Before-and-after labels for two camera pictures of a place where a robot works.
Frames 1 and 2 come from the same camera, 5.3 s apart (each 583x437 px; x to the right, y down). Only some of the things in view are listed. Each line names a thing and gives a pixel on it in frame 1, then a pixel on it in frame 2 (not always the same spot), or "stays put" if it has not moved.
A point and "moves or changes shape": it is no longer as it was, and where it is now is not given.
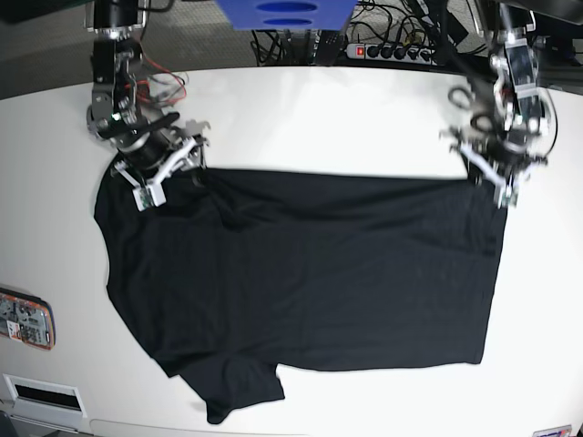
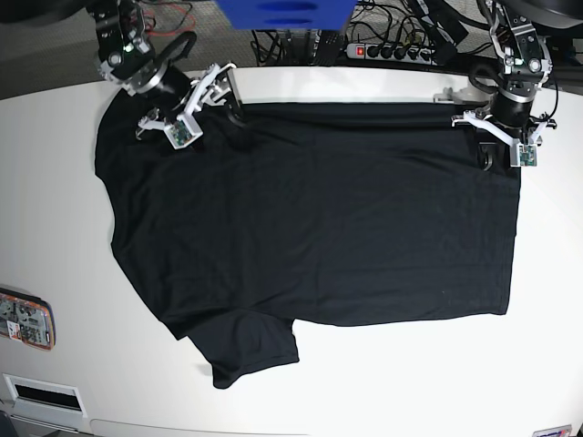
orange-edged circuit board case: x=26 y=318 stays put
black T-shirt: x=242 y=270 moves or changes shape
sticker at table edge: x=563 y=431 stays put
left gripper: x=172 y=150 to x=188 y=96
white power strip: x=390 y=51 stays put
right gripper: x=506 y=162 to x=510 y=120
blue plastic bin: x=287 y=15 stays put
